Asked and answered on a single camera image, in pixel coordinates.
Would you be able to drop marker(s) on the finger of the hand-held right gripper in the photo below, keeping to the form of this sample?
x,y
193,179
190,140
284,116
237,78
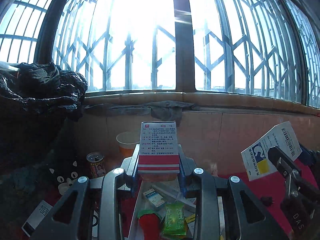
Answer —
x,y
282,161
308,156

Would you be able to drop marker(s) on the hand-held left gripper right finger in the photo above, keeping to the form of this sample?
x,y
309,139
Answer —
x,y
181,180

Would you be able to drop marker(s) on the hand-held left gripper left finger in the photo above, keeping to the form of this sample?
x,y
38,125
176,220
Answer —
x,y
134,180

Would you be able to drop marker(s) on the white tray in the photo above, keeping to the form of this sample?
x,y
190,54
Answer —
x,y
137,205

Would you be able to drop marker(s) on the blue white yellow medicine box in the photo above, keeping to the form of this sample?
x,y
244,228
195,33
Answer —
x,y
255,165

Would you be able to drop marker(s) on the red white medicine box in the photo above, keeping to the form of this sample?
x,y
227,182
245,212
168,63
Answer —
x,y
158,163

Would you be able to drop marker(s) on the long white box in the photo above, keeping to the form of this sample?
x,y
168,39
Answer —
x,y
172,193

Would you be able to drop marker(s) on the small blue white box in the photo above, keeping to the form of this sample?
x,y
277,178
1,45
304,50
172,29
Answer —
x,y
153,197

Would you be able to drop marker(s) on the small black plug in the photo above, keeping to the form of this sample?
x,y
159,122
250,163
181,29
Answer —
x,y
267,201

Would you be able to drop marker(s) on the green snack packet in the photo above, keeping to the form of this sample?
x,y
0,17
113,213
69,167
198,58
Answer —
x,y
173,217

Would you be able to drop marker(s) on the orange paper cup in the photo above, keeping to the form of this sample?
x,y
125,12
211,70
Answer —
x,y
126,142

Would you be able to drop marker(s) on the yellow black packet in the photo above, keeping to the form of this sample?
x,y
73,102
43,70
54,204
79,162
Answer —
x,y
190,218

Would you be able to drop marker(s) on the printed drink can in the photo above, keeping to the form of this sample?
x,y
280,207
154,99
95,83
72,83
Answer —
x,y
96,167

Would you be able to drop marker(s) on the red strawberry toy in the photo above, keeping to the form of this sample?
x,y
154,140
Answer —
x,y
148,223

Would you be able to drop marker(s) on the black cat print cloth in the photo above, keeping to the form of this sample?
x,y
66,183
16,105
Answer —
x,y
65,177

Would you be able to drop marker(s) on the grey cloth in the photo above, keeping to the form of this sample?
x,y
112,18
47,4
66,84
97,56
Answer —
x,y
162,110

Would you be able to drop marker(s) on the black and white flat box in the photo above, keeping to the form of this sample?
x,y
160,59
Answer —
x,y
37,216

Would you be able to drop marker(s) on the black plastic bag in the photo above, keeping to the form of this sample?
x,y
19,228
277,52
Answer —
x,y
37,92

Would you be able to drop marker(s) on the window with metal grille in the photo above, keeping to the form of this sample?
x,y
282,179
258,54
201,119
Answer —
x,y
225,30

